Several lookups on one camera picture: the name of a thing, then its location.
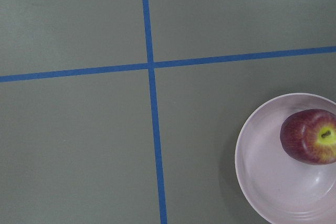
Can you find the red apple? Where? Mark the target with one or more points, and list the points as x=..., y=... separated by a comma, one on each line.
x=308, y=136

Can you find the pink plate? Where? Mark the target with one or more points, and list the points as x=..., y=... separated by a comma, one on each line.
x=280, y=188

